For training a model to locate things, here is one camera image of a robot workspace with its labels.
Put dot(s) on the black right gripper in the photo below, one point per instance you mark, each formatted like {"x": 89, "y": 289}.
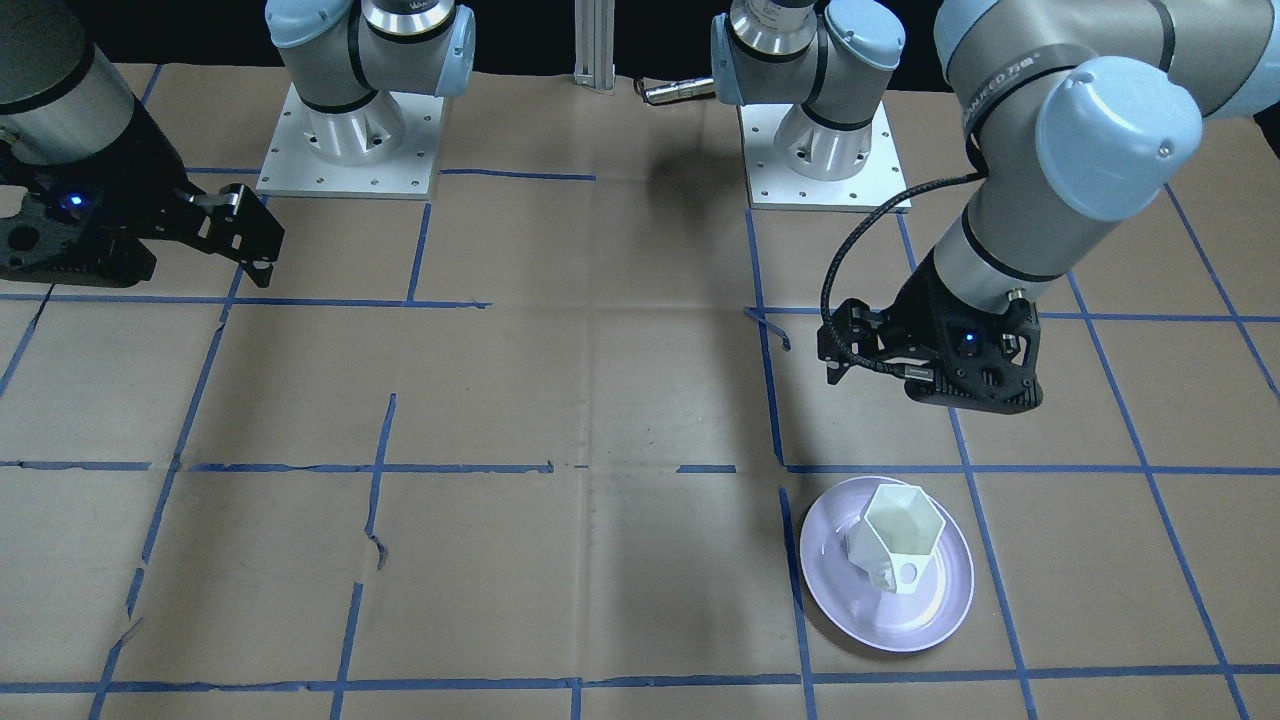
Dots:
{"x": 142, "y": 160}

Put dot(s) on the white faceted cup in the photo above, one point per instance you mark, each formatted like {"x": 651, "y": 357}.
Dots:
{"x": 895, "y": 537}

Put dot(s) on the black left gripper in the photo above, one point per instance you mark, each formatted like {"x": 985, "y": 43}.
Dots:
{"x": 922, "y": 307}

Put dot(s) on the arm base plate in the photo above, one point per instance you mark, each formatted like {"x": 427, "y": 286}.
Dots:
{"x": 794, "y": 164}
{"x": 388, "y": 149}

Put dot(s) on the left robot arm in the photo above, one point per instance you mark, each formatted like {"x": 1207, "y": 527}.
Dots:
{"x": 1075, "y": 114}

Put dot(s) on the aluminium frame post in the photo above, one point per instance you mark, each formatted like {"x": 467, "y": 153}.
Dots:
{"x": 593, "y": 43}

